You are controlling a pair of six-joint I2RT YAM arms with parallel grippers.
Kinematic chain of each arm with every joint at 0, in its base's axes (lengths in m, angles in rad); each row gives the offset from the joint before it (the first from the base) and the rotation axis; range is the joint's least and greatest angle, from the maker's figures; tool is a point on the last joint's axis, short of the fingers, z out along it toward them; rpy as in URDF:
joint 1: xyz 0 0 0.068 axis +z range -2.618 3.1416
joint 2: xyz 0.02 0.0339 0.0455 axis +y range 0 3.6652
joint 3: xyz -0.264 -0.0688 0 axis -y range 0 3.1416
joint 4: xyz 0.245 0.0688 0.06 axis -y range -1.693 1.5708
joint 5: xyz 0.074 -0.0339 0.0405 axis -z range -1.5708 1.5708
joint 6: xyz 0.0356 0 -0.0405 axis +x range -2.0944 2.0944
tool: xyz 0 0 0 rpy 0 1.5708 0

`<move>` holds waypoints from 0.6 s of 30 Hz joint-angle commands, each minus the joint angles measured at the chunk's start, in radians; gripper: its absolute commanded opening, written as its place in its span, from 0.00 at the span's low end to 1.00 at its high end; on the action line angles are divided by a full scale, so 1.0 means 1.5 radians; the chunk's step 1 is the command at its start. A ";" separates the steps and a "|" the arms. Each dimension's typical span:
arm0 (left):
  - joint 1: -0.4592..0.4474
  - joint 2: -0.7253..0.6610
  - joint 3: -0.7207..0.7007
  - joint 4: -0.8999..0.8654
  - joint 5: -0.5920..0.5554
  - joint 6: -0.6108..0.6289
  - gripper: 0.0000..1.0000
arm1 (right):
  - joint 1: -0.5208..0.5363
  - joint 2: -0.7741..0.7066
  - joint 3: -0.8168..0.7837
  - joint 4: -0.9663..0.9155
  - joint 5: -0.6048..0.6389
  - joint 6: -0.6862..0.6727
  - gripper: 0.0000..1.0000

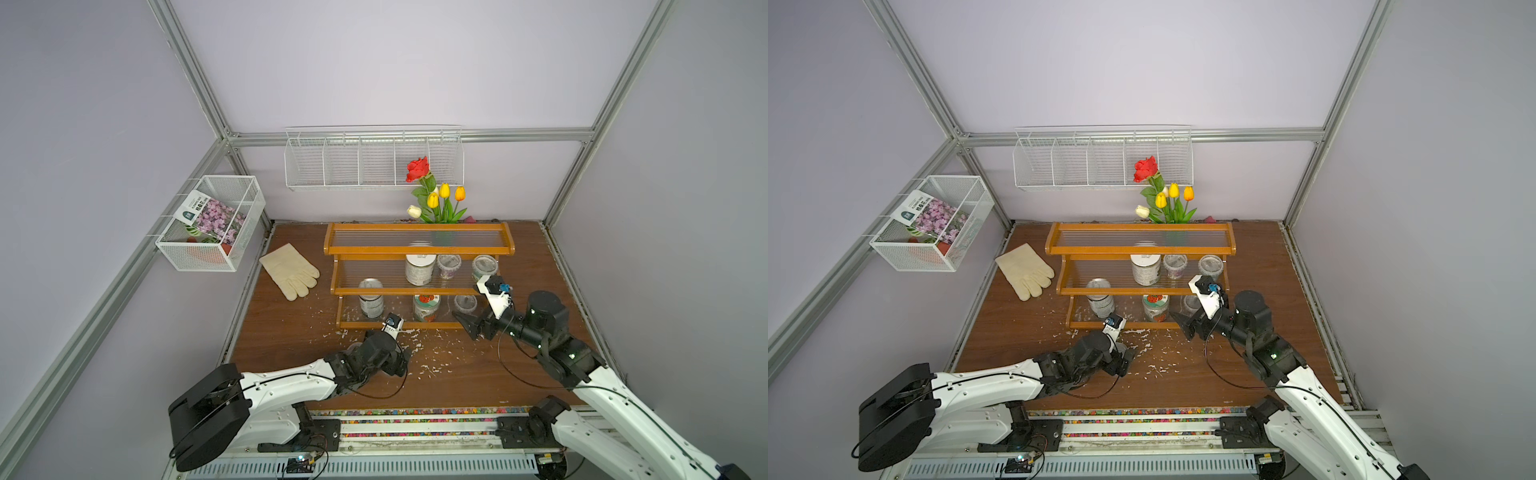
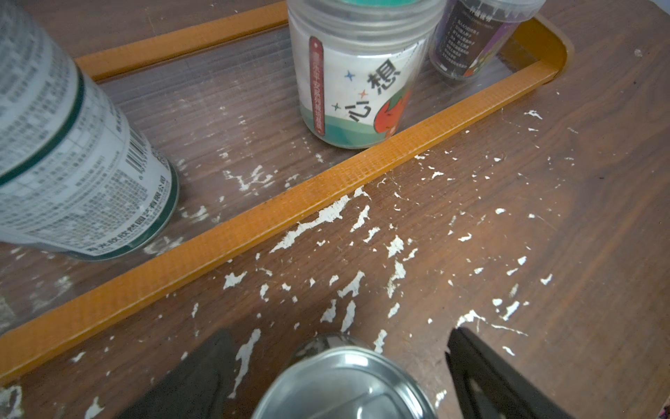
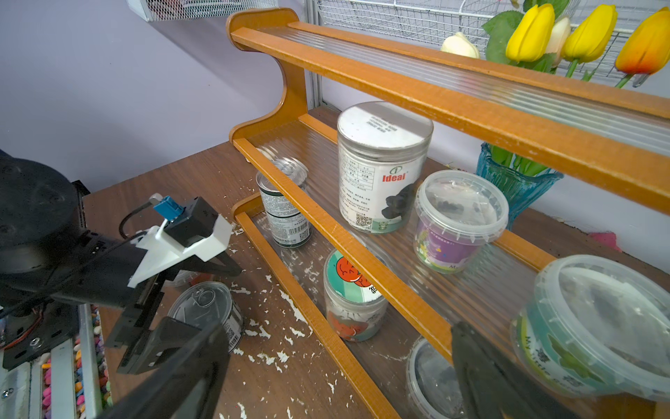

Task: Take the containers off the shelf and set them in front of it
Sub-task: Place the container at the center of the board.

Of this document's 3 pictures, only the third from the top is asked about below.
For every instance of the teal glass vase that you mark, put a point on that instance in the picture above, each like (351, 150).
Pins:
(520, 180)

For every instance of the tomato label seed jar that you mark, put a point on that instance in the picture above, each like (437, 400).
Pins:
(355, 309)

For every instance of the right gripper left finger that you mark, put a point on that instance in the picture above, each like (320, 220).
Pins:
(188, 385)

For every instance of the pink object behind shelf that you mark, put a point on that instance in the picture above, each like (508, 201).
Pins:
(607, 238)

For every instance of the tall white Ideal jar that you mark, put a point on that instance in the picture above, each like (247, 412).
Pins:
(381, 152)

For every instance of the clear tub lower shelf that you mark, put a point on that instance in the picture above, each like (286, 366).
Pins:
(432, 386)

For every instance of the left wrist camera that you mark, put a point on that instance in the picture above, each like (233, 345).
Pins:
(192, 237)

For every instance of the long white wire basket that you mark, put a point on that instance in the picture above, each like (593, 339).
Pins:
(430, 22)

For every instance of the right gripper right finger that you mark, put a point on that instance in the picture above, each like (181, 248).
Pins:
(494, 387)

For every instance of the small white wire basket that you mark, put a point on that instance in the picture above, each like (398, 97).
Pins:
(168, 10)

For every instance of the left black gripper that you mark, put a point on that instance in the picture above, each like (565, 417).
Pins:
(147, 348)

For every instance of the artificial flower bouquet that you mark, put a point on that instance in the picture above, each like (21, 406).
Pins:
(539, 36)

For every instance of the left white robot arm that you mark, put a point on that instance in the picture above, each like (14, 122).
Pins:
(50, 264)

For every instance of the metal base rail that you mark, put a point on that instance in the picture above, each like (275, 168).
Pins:
(53, 364)

